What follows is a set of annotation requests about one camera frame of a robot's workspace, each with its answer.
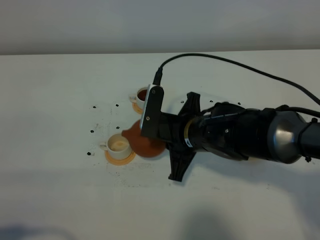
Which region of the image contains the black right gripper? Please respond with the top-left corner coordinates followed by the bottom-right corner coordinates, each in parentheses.
top-left (166, 92), bottom-right (238, 182)

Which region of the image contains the brown clay teapot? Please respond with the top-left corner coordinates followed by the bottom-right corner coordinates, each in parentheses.
top-left (121, 120), bottom-right (166, 158)

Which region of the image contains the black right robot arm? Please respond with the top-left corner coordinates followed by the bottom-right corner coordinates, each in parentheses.
top-left (167, 92), bottom-right (320, 182)

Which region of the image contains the beige round teapot coaster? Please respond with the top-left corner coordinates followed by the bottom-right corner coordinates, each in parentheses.
top-left (247, 157), bottom-right (260, 164)

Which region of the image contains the orange far coaster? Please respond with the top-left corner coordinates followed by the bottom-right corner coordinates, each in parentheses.
top-left (132, 102), bottom-right (143, 115)

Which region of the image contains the orange coaster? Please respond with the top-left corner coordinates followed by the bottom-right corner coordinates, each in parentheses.
top-left (104, 147), bottom-right (136, 166)
top-left (132, 102), bottom-right (143, 115)

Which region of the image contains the white far teacup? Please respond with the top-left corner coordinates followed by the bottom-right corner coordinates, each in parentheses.
top-left (128, 87), bottom-right (148, 110)

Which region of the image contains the white teacup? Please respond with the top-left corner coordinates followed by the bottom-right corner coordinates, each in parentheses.
top-left (128, 87), bottom-right (148, 110)
top-left (99, 133), bottom-right (132, 151)

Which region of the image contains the white near teacup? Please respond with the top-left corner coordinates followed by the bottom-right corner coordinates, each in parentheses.
top-left (99, 133), bottom-right (132, 151)

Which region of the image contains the orange near coaster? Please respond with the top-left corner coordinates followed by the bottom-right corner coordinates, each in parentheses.
top-left (104, 147), bottom-right (136, 166)

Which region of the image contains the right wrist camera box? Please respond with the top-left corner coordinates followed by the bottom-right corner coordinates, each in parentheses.
top-left (140, 84), bottom-right (179, 143)

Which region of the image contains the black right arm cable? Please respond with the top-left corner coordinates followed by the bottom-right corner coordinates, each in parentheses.
top-left (152, 52), bottom-right (320, 106)

